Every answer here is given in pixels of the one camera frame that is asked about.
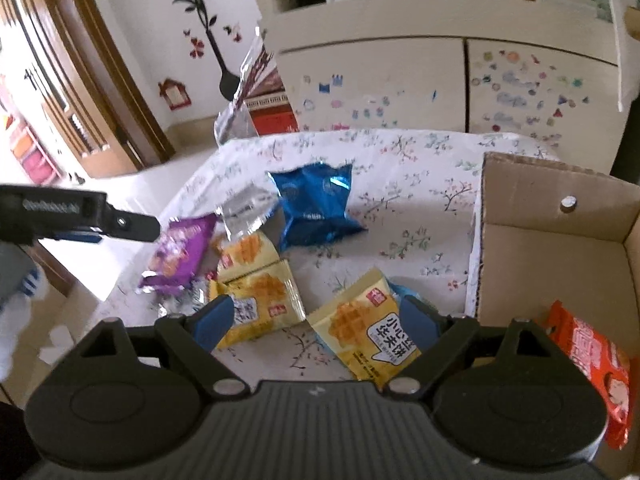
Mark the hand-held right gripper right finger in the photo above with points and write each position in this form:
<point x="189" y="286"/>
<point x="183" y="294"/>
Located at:
<point x="417" y="321"/>

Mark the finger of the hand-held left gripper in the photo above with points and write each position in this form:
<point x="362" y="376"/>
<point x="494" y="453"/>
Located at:
<point x="132" y="225"/>

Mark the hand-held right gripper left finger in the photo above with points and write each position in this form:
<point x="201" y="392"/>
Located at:
<point x="215" y="320"/>

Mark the purple snack packet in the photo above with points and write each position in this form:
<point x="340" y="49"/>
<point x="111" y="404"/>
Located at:
<point x="177" y="255"/>

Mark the yellow waffle snack packet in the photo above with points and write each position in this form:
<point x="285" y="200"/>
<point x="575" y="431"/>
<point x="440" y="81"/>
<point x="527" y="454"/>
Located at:
<point x="360" y="335"/>
<point x="247" y="252"/>
<point x="267" y="305"/>

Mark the brown cardboard box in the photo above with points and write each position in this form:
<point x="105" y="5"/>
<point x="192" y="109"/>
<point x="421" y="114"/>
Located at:
<point x="550" y="260"/>

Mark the light blue snack packet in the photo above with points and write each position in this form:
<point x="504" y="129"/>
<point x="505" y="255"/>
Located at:
<point x="397" y="294"/>

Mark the silver snack packet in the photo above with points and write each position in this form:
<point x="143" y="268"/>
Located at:
<point x="182" y="300"/>
<point x="245" y="210"/>

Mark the colourful storage rack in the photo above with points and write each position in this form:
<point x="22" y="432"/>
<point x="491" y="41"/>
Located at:
<point x="35" y="155"/>

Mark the grey blue white cloth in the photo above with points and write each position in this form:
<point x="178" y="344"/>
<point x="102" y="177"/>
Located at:
<point x="20" y="320"/>

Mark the floral tablecloth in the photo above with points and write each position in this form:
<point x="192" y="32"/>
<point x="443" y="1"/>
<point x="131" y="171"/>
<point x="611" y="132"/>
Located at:
<point x="400" y="185"/>

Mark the white paper scrap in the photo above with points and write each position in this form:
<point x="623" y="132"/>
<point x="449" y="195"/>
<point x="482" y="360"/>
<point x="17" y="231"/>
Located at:
<point x="57" y="345"/>

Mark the clear plastic bag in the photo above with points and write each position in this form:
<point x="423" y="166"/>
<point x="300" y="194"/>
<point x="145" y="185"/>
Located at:
<point x="232" y="120"/>

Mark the red paper box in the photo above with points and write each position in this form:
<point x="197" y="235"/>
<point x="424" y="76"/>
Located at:
<point x="272" y="110"/>

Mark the red snack packet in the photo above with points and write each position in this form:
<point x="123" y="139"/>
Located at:
<point x="595" y="365"/>

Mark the cream cabinet with stickers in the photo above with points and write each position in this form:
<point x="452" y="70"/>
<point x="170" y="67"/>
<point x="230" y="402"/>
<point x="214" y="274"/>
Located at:
<point x="380" y="75"/>

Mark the wooden door frame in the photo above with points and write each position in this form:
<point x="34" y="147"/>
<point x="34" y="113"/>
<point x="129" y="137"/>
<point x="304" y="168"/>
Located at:
<point x="100" y="85"/>

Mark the red house wall decal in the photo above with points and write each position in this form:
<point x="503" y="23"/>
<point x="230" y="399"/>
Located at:
<point x="175" y="92"/>

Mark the black tree wall decal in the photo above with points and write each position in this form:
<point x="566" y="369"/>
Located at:
<point x="212" y="35"/>

